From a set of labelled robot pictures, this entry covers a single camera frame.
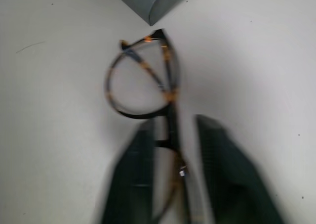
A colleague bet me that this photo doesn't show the grey glasses case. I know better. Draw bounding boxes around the grey glasses case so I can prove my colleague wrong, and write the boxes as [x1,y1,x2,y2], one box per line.
[106,0,205,27]

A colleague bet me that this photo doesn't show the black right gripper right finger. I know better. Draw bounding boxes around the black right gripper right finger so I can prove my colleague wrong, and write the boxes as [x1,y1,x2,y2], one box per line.
[195,114,287,224]

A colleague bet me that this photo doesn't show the tortoiseshell glasses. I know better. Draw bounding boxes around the tortoiseshell glasses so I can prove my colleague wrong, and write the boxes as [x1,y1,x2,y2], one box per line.
[105,28,196,224]

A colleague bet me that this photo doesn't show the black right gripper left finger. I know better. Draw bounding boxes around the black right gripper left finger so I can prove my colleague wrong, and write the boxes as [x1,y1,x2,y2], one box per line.
[96,120,157,224]

